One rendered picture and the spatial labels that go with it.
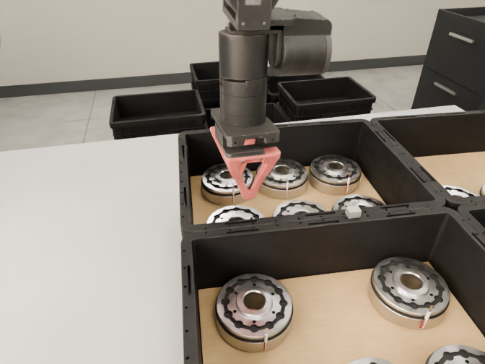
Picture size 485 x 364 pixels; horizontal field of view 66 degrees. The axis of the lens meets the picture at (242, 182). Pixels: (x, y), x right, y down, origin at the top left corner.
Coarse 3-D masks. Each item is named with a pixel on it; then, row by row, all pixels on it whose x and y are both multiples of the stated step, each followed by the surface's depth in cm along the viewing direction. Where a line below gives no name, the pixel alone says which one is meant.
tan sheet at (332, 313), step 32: (288, 288) 56; (320, 288) 56; (352, 288) 56; (320, 320) 51; (352, 320) 51; (384, 320) 51; (448, 320) 51; (224, 352) 47; (256, 352) 47; (288, 352) 47; (320, 352) 47; (352, 352) 47; (384, 352) 47; (416, 352) 47
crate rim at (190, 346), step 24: (360, 216) 54; (384, 216) 54; (408, 216) 54; (432, 216) 54; (456, 216) 54; (192, 240) 50; (480, 240) 50; (192, 264) 46; (192, 288) 43; (192, 312) 41; (192, 336) 38; (192, 360) 36
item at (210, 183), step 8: (208, 168) 76; (216, 168) 77; (208, 176) 74; (248, 176) 74; (208, 184) 72; (216, 184) 72; (224, 184) 72; (248, 184) 72; (216, 192) 70; (224, 192) 70
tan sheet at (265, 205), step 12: (192, 180) 78; (360, 180) 78; (192, 192) 75; (312, 192) 75; (360, 192) 75; (372, 192) 75; (192, 204) 72; (204, 204) 72; (216, 204) 72; (240, 204) 72; (252, 204) 72; (264, 204) 72; (276, 204) 72; (324, 204) 72; (204, 216) 69; (264, 216) 69
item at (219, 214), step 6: (222, 210) 65; (228, 210) 66; (234, 210) 66; (240, 210) 66; (246, 210) 66; (252, 210) 65; (210, 216) 64; (216, 216) 65; (222, 216) 64; (252, 216) 64; (258, 216) 64; (210, 222) 63
